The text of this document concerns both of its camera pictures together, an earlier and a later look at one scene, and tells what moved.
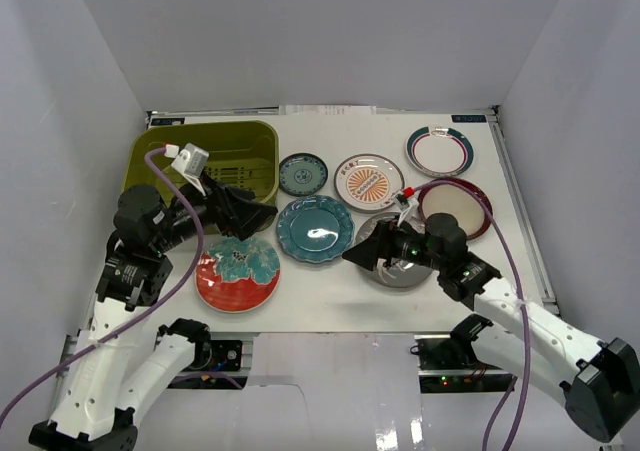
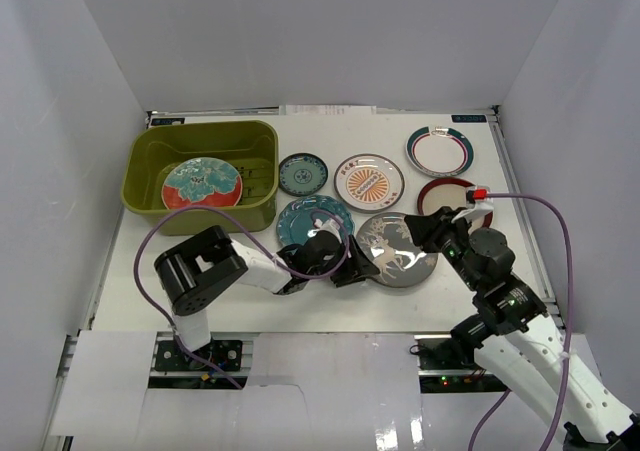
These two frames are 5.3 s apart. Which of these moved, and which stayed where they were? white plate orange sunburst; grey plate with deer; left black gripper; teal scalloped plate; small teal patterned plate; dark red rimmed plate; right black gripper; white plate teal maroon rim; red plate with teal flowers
Moved: right black gripper; red plate with teal flowers; left black gripper
Stayed: small teal patterned plate; dark red rimmed plate; white plate teal maroon rim; white plate orange sunburst; grey plate with deer; teal scalloped plate
